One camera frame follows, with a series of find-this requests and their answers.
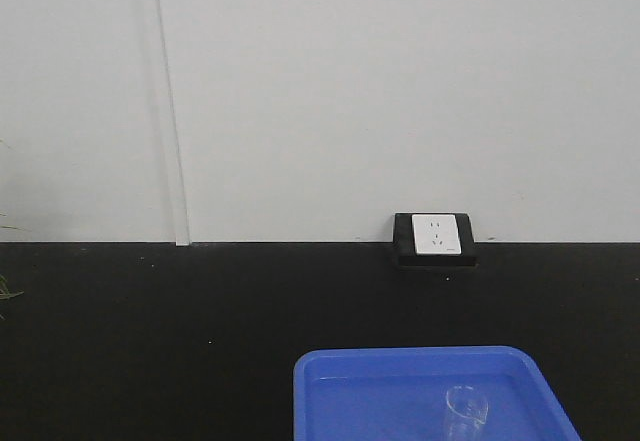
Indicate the clear glass beaker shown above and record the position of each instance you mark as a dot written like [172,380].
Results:
[466,413]

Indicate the blue plastic tray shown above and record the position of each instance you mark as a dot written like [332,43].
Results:
[399,394]

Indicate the green potted plant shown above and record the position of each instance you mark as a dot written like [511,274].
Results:
[7,292]

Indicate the white wall power socket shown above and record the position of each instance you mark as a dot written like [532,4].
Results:
[433,240]

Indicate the white wall trim strip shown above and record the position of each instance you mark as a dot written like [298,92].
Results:
[170,139]

